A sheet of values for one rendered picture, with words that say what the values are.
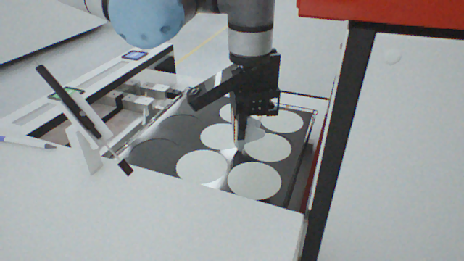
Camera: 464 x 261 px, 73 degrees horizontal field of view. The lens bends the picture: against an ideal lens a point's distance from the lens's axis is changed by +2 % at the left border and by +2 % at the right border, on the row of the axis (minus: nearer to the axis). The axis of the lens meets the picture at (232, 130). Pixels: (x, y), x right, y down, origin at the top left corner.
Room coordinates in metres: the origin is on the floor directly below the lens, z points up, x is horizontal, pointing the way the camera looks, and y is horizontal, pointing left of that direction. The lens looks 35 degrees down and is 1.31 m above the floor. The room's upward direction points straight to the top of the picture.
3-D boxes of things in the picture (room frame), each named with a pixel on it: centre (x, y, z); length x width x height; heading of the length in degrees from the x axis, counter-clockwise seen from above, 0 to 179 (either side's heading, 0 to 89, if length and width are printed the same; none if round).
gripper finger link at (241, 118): (0.49, -0.02, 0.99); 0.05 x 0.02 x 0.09; 10
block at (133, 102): (0.72, 0.25, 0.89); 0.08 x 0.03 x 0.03; 69
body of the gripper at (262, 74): (0.52, -0.04, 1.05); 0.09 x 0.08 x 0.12; 100
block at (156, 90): (0.79, 0.22, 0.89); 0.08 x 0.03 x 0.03; 69
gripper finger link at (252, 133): (0.50, -0.04, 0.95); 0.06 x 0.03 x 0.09; 100
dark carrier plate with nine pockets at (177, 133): (0.56, 0.02, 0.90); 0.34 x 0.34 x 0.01; 69
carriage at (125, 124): (0.64, 0.27, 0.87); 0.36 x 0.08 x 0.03; 159
